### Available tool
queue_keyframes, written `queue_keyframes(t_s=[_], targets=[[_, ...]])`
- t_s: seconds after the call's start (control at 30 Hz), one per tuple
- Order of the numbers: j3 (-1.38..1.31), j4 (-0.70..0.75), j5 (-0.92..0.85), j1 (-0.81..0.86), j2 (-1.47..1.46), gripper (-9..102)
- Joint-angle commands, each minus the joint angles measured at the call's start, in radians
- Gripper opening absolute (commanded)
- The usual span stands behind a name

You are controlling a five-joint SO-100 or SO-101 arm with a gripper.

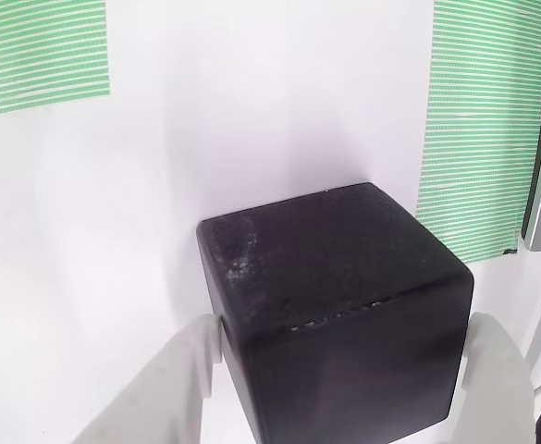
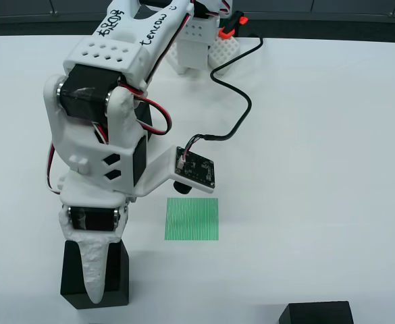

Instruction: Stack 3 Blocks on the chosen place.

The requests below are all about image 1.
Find green striped tape square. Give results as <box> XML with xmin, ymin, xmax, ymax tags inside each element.
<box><xmin>0</xmin><ymin>0</ymin><xmax>112</xmax><ymax>120</ymax></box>

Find black cube with scuffed face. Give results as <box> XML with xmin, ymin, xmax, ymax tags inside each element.
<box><xmin>195</xmin><ymin>181</ymin><xmax>475</xmax><ymax>444</ymax></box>

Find green striped tape strip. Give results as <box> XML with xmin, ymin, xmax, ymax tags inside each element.
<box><xmin>415</xmin><ymin>0</ymin><xmax>541</xmax><ymax>265</ymax></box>

